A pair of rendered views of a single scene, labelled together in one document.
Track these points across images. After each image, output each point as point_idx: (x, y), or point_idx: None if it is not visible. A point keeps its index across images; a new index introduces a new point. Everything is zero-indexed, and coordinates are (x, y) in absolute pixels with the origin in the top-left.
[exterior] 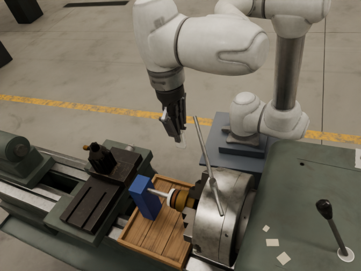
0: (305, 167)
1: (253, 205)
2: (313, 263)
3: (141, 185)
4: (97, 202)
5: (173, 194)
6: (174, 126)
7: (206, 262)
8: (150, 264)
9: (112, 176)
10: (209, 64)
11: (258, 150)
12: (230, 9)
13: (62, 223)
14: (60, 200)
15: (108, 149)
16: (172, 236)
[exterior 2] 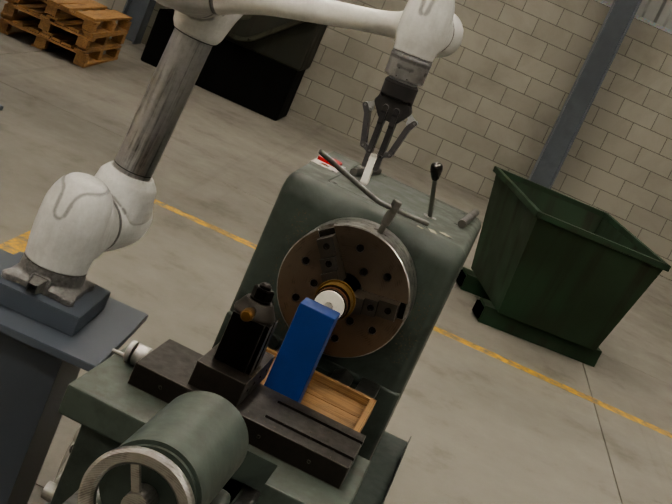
0: (340, 184)
1: None
2: (443, 228)
3: (323, 307)
4: (303, 415)
5: (339, 290)
6: (389, 141)
7: None
8: None
9: (262, 362)
10: (458, 45)
11: (103, 292)
12: (341, 2)
13: (342, 491)
14: (282, 486)
15: (114, 390)
16: (323, 398)
